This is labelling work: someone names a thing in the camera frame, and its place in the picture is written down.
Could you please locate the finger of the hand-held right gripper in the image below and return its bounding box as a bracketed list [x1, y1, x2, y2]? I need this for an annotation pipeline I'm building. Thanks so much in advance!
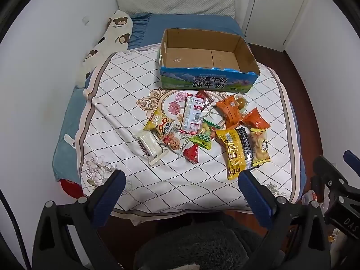
[343, 150, 360, 175]
[313, 155, 349, 192]

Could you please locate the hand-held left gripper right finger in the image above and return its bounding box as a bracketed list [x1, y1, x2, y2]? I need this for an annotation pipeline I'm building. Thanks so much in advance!
[238, 169, 331, 270]

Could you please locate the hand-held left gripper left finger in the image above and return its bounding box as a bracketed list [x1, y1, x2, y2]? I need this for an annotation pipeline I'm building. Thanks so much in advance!
[34, 169, 127, 270]

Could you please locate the large yellow snack packet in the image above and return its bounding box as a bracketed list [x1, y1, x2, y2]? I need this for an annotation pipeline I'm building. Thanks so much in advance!
[215, 128, 248, 180]

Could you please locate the black snack packet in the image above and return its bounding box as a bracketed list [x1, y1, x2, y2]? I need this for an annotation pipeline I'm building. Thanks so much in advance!
[236, 126, 255, 169]

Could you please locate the yellow cracker packet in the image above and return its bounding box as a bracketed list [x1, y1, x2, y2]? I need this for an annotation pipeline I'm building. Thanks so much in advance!
[250, 128, 271, 166]

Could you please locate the white wafer packet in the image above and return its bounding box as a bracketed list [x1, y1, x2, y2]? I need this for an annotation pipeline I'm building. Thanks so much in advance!
[132, 132, 169, 166]

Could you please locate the orange snack packet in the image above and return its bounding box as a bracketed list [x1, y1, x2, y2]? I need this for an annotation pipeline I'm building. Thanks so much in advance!
[216, 96, 243, 128]
[241, 107, 270, 130]

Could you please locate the grey cookie packet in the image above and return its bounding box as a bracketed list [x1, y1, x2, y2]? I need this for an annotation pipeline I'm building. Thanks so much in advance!
[159, 126, 192, 158]

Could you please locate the yellow mushroom print packet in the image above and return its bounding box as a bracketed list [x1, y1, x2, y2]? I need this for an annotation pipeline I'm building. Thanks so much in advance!
[144, 109, 175, 140]

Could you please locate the white and red long packet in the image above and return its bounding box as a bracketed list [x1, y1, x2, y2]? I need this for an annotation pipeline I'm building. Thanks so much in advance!
[180, 93, 207, 135]

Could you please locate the printed cardboard box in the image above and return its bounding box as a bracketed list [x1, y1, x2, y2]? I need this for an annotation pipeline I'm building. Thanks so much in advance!
[158, 28, 260, 94]

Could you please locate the red cloth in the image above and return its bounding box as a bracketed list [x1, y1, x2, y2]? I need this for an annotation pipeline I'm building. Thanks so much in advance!
[60, 178, 85, 199]

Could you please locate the red triangular packet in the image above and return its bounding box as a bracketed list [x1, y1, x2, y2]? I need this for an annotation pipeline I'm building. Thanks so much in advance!
[183, 143, 200, 164]

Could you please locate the green snack packet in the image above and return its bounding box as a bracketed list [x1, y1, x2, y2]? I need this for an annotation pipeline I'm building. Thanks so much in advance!
[190, 133, 213, 150]

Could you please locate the grey fuzzy cushion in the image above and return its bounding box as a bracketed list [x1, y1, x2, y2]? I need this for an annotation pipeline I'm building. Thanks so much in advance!
[133, 221, 262, 270]

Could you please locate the clear packet with brown eggs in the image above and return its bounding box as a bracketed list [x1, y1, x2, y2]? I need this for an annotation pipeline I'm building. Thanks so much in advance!
[236, 94, 249, 110]

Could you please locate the white quilted floral blanket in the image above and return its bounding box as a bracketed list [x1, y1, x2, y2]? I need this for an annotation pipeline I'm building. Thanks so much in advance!
[75, 45, 303, 213]

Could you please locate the reddish brown biscuit packet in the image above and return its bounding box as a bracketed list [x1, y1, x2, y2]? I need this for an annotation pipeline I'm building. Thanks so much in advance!
[195, 90, 215, 110]

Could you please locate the bear print pillow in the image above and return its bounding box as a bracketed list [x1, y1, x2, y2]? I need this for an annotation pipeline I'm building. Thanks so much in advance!
[75, 10, 133, 86]

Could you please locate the white door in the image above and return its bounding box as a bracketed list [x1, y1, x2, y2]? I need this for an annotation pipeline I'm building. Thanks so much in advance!
[242, 0, 310, 52]

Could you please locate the blue bed sheet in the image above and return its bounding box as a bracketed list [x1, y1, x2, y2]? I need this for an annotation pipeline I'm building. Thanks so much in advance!
[53, 13, 307, 192]

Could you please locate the grey pillow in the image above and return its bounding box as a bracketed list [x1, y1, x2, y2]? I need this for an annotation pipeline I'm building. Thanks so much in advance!
[116, 0, 236, 17]

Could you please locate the black cable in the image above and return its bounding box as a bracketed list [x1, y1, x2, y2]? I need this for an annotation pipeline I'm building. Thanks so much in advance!
[0, 188, 31, 270]

